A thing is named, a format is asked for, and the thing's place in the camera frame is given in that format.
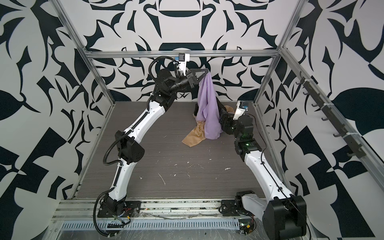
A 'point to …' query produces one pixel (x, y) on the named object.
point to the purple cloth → (208, 110)
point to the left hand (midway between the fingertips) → (209, 65)
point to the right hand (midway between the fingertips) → (231, 109)
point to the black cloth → (221, 106)
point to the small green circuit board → (246, 225)
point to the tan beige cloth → (198, 134)
